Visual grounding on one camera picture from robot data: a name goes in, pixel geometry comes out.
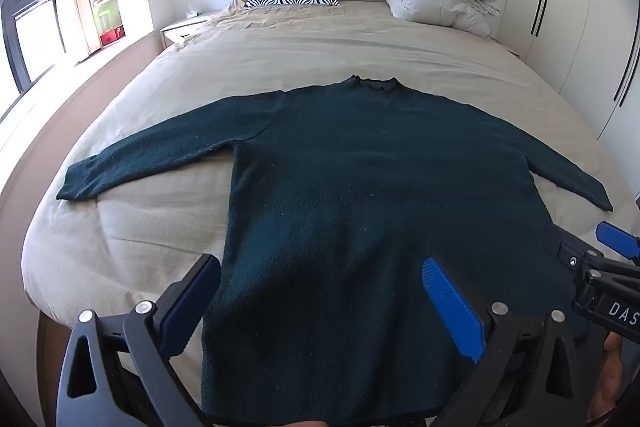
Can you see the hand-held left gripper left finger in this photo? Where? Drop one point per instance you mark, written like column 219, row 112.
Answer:
column 192, row 294

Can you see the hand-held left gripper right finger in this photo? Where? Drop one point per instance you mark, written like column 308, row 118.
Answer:
column 450, row 302

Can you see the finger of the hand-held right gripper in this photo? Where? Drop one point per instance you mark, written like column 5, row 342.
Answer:
column 617, row 238
column 575, row 259

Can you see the dark green sweater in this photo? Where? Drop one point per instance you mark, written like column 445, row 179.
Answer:
column 350, row 207

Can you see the person's right hand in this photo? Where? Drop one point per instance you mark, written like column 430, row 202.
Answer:
column 612, row 372

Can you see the white wardrobe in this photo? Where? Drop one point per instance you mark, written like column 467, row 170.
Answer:
column 565, row 7

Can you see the white nightstand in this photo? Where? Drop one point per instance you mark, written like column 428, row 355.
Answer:
column 182, row 29

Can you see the red box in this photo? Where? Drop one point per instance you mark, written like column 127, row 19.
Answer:
column 111, row 37

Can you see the beige bed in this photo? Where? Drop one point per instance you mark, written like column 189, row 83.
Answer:
column 325, row 47

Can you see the tissue box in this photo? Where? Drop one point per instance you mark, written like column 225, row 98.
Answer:
column 192, row 13

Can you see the black framed window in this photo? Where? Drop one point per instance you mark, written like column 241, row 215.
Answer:
column 30, row 17

